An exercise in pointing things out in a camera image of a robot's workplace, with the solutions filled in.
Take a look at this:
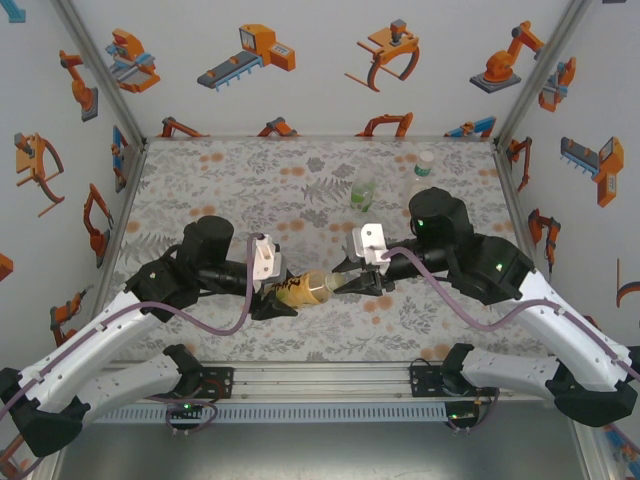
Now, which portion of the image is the clear bottle yellow tea label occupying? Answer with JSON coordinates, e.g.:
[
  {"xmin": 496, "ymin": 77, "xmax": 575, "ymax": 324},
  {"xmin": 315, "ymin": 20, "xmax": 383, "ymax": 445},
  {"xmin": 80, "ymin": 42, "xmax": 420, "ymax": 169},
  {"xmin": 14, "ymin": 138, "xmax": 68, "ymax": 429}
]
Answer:
[{"xmin": 268, "ymin": 268, "xmax": 337, "ymax": 309}]

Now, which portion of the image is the clear bottle white green label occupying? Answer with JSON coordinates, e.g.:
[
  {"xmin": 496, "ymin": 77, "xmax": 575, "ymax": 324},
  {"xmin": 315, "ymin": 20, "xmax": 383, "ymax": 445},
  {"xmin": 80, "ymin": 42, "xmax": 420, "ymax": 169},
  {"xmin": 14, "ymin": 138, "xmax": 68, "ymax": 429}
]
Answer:
[{"xmin": 402, "ymin": 149, "xmax": 437, "ymax": 199}]

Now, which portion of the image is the clear bottle green lime label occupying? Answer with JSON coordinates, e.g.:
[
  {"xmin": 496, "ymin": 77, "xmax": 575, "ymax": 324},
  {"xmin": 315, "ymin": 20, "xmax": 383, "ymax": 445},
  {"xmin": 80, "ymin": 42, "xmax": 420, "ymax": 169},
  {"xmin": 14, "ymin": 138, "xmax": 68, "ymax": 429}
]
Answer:
[{"xmin": 348, "ymin": 168, "xmax": 379, "ymax": 214}]

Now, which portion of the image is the floral table cloth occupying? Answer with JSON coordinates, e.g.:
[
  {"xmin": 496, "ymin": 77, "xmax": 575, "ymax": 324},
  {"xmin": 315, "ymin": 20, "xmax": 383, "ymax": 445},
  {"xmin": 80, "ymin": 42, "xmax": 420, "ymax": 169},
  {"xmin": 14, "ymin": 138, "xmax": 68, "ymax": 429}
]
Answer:
[{"xmin": 107, "ymin": 137, "xmax": 566, "ymax": 364}]

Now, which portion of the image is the aluminium side rail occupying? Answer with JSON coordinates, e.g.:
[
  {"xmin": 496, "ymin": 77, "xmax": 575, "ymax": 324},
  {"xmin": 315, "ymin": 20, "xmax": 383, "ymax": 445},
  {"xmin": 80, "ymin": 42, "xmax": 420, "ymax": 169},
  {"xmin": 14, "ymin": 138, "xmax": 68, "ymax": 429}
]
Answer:
[
  {"xmin": 492, "ymin": 139, "xmax": 551, "ymax": 301},
  {"xmin": 92, "ymin": 139, "xmax": 149, "ymax": 301}
]

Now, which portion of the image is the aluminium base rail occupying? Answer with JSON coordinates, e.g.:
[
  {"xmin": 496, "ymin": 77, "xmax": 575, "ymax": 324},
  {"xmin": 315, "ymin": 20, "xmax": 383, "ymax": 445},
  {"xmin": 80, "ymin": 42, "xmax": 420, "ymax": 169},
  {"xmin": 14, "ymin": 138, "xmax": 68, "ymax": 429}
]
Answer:
[{"xmin": 79, "ymin": 362, "xmax": 571, "ymax": 404}]

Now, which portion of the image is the grey slotted cable duct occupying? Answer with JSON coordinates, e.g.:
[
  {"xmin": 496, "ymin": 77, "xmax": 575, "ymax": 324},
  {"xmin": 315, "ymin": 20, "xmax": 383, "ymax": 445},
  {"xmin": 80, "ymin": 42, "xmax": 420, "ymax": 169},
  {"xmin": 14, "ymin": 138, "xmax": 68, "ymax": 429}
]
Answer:
[{"xmin": 79, "ymin": 402, "xmax": 449, "ymax": 425}]

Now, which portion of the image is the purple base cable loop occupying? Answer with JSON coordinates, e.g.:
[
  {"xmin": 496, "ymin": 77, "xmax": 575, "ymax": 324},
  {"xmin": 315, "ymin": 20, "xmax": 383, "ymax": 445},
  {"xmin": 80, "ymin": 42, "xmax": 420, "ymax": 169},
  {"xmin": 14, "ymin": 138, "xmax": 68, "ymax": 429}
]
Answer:
[
  {"xmin": 446, "ymin": 384, "xmax": 501, "ymax": 434},
  {"xmin": 164, "ymin": 392, "xmax": 219, "ymax": 437}
]

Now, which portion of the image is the aluminium frame post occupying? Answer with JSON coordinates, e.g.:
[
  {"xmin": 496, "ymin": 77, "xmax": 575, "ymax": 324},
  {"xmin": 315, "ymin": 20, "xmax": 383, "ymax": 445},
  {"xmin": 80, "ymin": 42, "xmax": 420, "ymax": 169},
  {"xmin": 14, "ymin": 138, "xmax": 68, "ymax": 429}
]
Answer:
[
  {"xmin": 49, "ymin": 0, "xmax": 149, "ymax": 151},
  {"xmin": 492, "ymin": 0, "xmax": 594, "ymax": 151}
]

